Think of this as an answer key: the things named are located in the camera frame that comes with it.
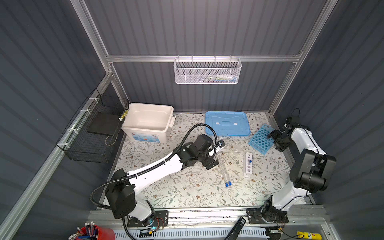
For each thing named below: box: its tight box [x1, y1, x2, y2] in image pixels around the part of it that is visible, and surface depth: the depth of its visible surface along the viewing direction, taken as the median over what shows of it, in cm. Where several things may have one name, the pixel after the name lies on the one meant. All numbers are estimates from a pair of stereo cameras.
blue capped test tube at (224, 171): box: [217, 154, 233, 188], surface depth 91 cm
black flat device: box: [224, 216, 247, 240], surface depth 70 cm
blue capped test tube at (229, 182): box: [221, 154, 232, 186], surface depth 91 cm
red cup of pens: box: [68, 221, 116, 240], surface depth 61 cm
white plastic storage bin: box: [121, 103, 176, 144], surface depth 104 cm
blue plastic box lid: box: [204, 111, 251, 136], surface depth 118 cm
